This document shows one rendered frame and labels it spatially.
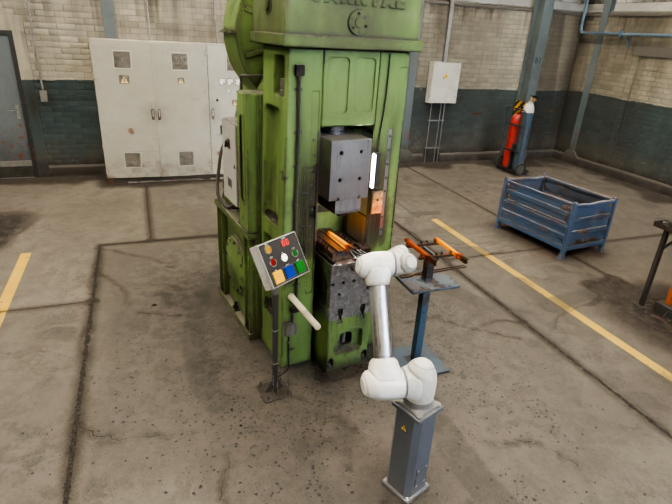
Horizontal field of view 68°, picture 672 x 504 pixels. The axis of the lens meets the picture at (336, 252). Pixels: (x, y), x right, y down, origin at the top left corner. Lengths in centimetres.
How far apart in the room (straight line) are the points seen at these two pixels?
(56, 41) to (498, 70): 790
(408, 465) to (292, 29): 252
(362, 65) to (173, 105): 527
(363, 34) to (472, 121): 788
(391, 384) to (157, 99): 654
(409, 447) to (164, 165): 658
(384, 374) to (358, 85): 185
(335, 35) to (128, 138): 561
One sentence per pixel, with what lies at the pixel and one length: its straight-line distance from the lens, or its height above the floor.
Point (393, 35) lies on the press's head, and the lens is 348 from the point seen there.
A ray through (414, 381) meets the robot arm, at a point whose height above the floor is 81.
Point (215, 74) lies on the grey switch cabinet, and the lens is 836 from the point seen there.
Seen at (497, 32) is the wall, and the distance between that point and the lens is 1111.
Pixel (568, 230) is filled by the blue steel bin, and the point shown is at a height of 38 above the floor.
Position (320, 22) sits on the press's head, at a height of 244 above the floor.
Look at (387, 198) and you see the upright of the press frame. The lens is 375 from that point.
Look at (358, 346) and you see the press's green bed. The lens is 398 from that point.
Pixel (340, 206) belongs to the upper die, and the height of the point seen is 132.
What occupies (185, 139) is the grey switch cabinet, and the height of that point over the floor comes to 69.
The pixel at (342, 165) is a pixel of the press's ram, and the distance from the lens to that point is 330.
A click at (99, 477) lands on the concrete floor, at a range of 341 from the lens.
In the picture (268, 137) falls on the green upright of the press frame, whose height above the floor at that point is 169.
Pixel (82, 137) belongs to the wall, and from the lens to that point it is 911.
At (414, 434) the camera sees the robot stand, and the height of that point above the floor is 49.
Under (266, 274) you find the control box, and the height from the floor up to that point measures 104.
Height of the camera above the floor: 241
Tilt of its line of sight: 24 degrees down
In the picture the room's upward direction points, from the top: 3 degrees clockwise
